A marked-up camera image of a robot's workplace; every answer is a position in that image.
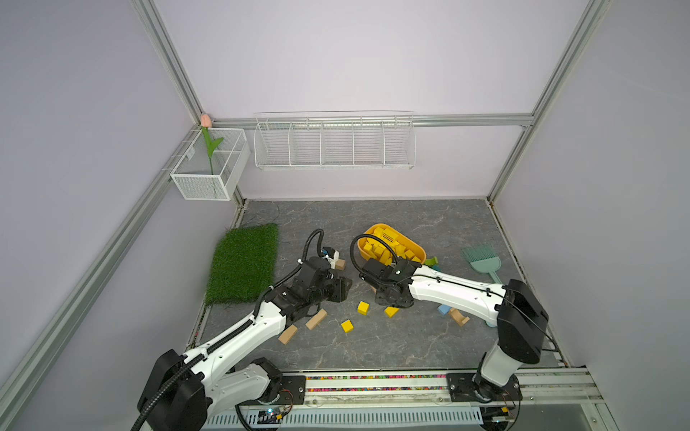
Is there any yellow cube below flat block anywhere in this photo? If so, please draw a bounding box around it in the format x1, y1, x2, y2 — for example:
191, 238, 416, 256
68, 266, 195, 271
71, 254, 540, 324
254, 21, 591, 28
357, 302, 370, 315

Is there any pink artificial tulip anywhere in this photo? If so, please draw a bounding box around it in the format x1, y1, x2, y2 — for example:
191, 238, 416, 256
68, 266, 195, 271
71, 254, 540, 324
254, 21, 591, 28
201, 113, 224, 175

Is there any yellow plastic tub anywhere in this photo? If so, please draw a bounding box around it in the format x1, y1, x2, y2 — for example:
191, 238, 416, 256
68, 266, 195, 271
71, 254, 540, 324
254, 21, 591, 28
357, 224, 427, 264

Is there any yellow long block diagonal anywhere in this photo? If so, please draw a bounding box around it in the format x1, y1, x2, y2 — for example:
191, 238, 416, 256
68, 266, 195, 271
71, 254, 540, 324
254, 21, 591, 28
385, 306, 399, 318

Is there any natural wood block lower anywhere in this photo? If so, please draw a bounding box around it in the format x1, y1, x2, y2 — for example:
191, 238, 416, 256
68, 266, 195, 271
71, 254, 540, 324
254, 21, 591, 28
279, 325, 298, 345

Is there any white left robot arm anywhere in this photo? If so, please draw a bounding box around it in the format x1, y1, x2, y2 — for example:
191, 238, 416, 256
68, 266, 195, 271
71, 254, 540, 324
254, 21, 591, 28
132, 257, 352, 430

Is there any yellow small cube bottom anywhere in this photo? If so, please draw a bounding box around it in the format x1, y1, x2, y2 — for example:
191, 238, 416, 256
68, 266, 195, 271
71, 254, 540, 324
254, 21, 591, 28
341, 320, 354, 333

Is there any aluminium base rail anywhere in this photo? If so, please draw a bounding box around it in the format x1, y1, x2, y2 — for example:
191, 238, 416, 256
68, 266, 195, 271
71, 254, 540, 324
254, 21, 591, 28
144, 368, 594, 431

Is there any white wire shelf basket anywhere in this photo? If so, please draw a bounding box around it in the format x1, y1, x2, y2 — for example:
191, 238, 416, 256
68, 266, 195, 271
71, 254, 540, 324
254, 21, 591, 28
254, 111, 417, 170

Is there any natural wood long block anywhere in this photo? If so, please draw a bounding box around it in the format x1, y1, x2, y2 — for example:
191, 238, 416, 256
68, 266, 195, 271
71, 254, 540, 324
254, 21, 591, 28
305, 310, 328, 330

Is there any green artificial grass mat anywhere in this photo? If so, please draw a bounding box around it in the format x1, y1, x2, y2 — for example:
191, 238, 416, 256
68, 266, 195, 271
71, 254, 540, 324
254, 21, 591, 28
205, 224, 279, 305

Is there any green plastic dustpan brush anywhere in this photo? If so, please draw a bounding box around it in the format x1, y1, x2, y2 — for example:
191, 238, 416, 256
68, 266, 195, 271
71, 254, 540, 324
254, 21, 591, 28
463, 245, 502, 284

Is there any white mesh corner basket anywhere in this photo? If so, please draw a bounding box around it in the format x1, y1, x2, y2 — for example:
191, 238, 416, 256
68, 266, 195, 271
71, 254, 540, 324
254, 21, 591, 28
171, 128, 251, 201

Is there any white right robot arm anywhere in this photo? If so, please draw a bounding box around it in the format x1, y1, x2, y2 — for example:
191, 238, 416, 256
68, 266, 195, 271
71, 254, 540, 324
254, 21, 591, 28
354, 258, 549, 403

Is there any natural wood arch block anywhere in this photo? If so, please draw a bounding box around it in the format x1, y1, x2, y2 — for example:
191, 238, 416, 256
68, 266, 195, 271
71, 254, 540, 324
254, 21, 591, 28
449, 308, 470, 327

